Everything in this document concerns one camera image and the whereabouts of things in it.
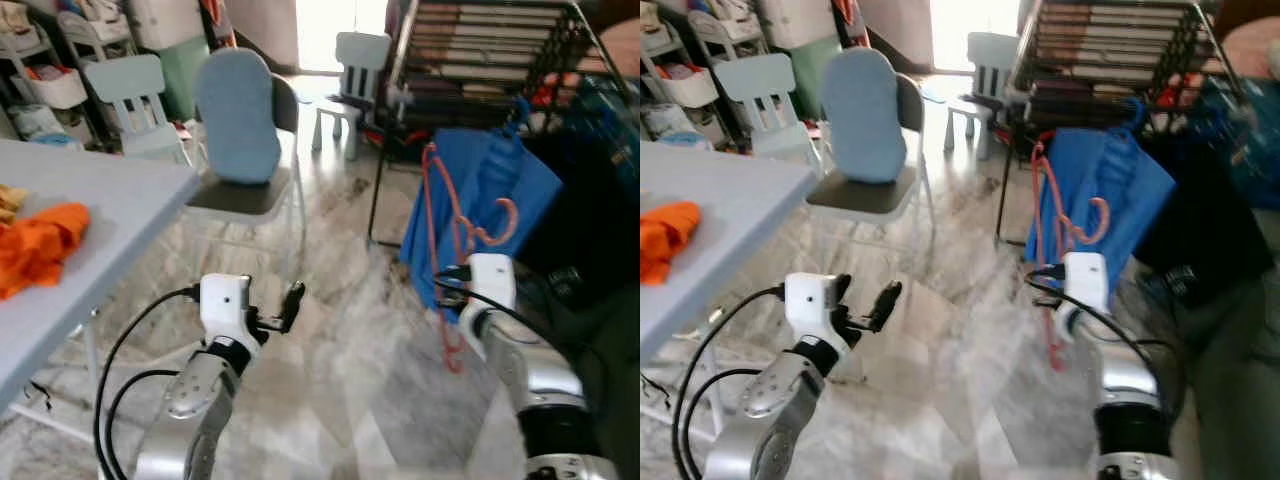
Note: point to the pink plastic hanger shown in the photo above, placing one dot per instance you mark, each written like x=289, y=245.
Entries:
x=1105, y=225
x=512, y=225

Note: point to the orange shirt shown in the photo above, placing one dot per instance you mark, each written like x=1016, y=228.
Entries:
x=665, y=240
x=40, y=250

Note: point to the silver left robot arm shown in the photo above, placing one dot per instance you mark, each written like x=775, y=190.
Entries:
x=195, y=400
x=770, y=400

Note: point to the blue plastic hanger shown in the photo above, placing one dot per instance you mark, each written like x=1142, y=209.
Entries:
x=524, y=112
x=1138, y=112

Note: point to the grey folding chair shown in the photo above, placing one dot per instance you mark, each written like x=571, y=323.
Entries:
x=240, y=200
x=865, y=197

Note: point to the black metal drying rack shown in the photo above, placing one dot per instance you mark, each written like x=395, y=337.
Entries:
x=380, y=180
x=1009, y=180

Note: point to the blue denim shirt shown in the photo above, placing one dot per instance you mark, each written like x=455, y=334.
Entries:
x=1130, y=190
x=500, y=190

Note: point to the grey folding table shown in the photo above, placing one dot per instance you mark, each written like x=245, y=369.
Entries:
x=730, y=190
x=110, y=200

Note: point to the black printed shirt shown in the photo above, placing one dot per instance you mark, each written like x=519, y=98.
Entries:
x=1200, y=230
x=590, y=220

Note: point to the blue chair cushion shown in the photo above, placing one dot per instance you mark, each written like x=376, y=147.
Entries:
x=862, y=110
x=237, y=110

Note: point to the green plastic bin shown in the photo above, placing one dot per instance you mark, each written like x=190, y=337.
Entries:
x=185, y=80
x=820, y=80

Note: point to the pale green kids chair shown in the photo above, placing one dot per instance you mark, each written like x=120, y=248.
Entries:
x=125, y=80
x=760, y=80

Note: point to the white kids chair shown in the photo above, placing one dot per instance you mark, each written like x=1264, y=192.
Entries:
x=362, y=55
x=995, y=55

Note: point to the blue suitcase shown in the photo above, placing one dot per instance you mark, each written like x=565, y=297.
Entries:
x=612, y=110
x=1255, y=150

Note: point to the white rack with basket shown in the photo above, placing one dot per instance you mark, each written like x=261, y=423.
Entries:
x=55, y=88
x=690, y=88

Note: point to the white storage box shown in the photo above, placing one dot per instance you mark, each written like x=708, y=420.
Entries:
x=165, y=22
x=800, y=22

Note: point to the white storage rack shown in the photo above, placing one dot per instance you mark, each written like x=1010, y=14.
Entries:
x=95, y=25
x=725, y=25

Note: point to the pink blanket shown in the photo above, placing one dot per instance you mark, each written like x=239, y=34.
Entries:
x=622, y=45
x=1255, y=45

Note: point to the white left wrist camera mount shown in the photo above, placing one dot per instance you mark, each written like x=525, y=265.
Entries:
x=810, y=305
x=225, y=305

